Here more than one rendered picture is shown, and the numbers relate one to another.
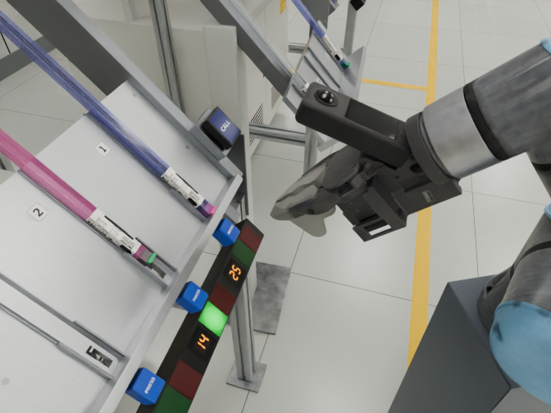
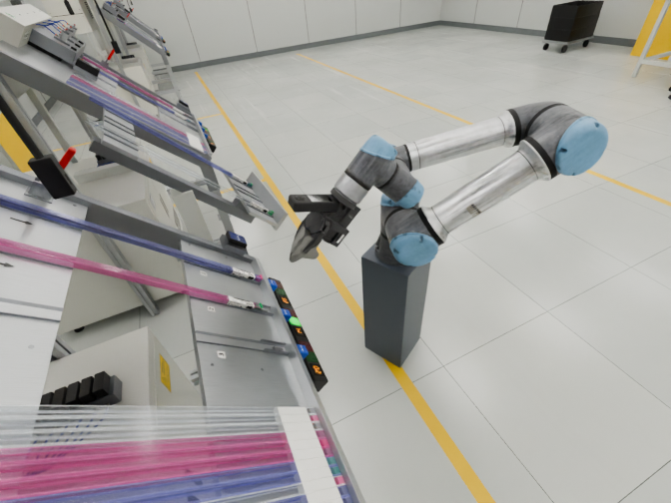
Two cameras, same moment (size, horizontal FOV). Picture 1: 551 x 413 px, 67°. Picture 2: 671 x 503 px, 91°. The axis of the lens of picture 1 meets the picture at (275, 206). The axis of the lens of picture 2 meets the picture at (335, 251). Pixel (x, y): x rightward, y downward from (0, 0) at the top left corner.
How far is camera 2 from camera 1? 39 cm
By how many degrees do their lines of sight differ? 28
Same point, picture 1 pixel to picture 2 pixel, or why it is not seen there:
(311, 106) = (300, 203)
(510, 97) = (362, 170)
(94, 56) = (157, 235)
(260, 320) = not seen: hidden behind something
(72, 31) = (140, 228)
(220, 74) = (192, 220)
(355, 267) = (300, 293)
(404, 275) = (327, 281)
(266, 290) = not seen: hidden behind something
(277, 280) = not seen: hidden behind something
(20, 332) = (250, 352)
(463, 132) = (354, 187)
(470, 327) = (380, 266)
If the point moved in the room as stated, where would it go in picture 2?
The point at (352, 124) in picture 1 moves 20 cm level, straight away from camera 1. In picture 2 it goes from (317, 203) to (283, 170)
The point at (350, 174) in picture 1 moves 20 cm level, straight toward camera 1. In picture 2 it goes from (323, 222) to (370, 272)
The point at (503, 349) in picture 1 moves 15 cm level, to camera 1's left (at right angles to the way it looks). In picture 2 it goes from (400, 255) to (360, 285)
